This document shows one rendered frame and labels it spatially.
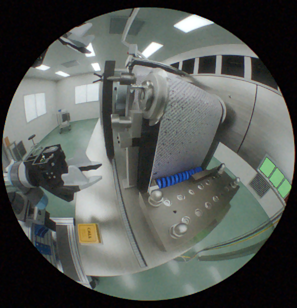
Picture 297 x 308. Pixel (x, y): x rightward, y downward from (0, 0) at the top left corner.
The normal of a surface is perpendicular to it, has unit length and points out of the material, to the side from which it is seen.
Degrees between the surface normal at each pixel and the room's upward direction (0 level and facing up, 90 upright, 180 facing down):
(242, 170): 90
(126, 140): 90
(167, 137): 90
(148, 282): 0
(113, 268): 0
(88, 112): 90
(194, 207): 0
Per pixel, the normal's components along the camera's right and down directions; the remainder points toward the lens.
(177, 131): 0.36, 0.56
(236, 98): -0.93, 0.12
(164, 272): 0.11, -0.82
